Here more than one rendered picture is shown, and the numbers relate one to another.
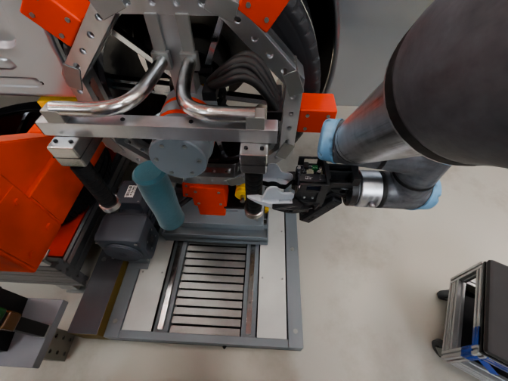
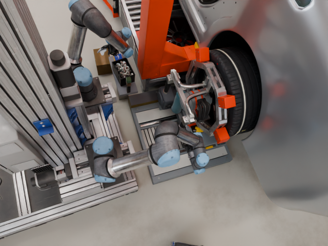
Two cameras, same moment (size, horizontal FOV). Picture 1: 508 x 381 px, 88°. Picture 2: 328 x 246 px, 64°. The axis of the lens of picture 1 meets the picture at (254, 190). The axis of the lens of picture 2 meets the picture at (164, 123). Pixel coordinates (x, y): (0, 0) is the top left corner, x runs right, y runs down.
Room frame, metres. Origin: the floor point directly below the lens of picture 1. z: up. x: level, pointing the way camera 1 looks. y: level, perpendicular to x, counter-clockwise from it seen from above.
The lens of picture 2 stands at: (-0.26, -0.57, 2.51)
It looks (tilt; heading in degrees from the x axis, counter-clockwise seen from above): 65 degrees down; 53
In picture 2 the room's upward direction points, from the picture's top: 18 degrees clockwise
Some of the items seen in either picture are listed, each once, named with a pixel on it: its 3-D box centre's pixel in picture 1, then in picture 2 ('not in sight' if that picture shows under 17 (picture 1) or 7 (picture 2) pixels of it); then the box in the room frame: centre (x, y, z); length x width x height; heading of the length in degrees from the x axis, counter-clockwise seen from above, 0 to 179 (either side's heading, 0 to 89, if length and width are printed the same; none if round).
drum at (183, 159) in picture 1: (187, 128); (195, 99); (0.50, 0.16, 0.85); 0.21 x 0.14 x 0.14; 177
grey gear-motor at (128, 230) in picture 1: (144, 216); (178, 97); (0.62, 0.49, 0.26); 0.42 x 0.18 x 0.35; 177
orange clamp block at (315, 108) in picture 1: (314, 113); (221, 135); (0.57, -0.16, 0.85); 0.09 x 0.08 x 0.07; 87
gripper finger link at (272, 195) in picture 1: (271, 194); not in sight; (0.30, -0.03, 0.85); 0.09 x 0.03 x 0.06; 96
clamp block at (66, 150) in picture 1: (77, 140); (173, 78); (0.38, 0.34, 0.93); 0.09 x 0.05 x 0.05; 177
